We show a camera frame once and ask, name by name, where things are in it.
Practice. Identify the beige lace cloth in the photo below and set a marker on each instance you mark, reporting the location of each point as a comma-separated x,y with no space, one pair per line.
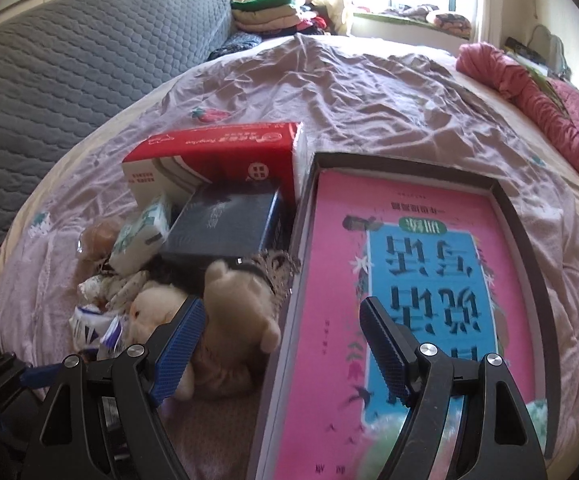
277,267

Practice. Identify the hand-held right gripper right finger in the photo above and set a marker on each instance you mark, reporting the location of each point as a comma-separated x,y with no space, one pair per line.
387,350

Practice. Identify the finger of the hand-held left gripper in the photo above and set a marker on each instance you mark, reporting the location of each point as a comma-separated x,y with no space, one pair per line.
4,375

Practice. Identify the green cloth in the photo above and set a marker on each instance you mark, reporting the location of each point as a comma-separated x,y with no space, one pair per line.
544,77

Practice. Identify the beige mattress sheet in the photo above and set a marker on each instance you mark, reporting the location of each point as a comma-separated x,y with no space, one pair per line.
577,207

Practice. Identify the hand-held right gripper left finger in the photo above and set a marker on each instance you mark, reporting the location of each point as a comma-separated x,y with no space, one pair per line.
179,345

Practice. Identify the small green white tissue pack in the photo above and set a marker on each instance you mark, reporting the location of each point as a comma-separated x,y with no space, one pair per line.
139,240

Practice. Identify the dark blue box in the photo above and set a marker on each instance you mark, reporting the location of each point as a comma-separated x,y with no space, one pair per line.
219,230

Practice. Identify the stack of folded clothes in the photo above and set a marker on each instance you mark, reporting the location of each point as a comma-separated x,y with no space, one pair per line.
264,15

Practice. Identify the cream plush bear doll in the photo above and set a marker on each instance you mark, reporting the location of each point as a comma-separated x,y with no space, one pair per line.
239,300

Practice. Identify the small brownish pink toy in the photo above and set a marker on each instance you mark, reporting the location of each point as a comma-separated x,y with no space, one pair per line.
99,237

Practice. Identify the pink and blue book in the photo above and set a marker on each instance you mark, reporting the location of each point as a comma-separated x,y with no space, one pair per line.
329,260

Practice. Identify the red tissue box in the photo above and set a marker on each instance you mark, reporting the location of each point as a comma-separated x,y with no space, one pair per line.
209,160

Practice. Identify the dark patterned pillow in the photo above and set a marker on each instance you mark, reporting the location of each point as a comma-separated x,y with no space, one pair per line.
234,45

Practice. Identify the white vanity mirror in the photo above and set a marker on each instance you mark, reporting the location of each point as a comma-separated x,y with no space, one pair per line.
549,45

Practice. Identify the pink quilt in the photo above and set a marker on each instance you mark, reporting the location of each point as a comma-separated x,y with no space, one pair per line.
544,100

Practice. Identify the grey shallow cardboard box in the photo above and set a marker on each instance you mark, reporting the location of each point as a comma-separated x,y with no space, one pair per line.
289,310

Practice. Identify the lilac strawberry print bedsheet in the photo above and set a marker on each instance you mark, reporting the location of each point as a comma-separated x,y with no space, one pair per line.
319,100

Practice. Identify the blue white small packet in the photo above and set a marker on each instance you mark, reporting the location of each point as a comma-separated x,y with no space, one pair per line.
89,327

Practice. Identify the floral fabric scrunchie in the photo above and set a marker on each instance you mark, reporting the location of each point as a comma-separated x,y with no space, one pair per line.
119,287

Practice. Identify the bedding on windowsill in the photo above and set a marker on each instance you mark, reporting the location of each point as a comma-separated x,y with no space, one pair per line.
444,20

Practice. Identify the grey quilted headboard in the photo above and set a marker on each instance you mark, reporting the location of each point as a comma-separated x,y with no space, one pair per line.
69,85

